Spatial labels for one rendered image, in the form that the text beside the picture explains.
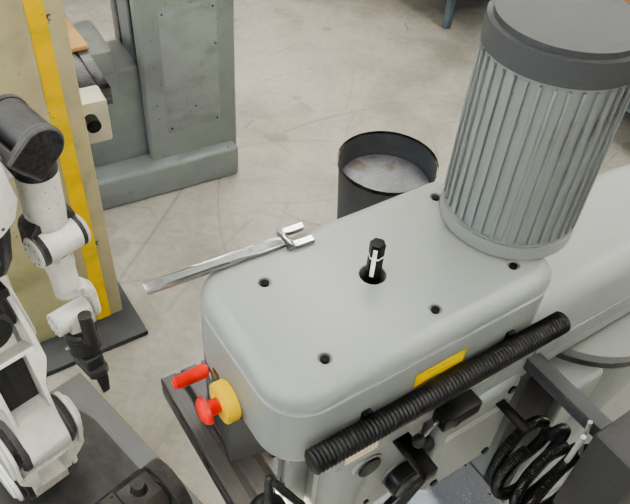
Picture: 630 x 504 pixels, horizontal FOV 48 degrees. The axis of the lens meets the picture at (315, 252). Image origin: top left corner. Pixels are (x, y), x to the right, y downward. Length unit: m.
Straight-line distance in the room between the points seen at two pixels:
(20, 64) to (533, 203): 1.93
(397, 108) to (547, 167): 3.94
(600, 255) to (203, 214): 2.86
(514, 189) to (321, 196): 3.11
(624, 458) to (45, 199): 1.18
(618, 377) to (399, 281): 0.66
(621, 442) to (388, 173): 2.48
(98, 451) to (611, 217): 1.66
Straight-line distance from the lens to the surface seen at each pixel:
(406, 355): 0.89
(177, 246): 3.72
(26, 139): 1.46
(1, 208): 1.44
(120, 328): 3.34
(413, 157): 3.50
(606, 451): 1.10
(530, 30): 0.88
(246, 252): 0.96
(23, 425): 1.80
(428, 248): 1.01
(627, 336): 1.48
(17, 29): 2.50
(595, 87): 0.88
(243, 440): 1.79
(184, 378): 1.06
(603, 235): 1.34
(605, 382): 1.49
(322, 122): 4.62
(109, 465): 2.33
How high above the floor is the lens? 2.57
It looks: 44 degrees down
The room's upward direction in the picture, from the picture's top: 5 degrees clockwise
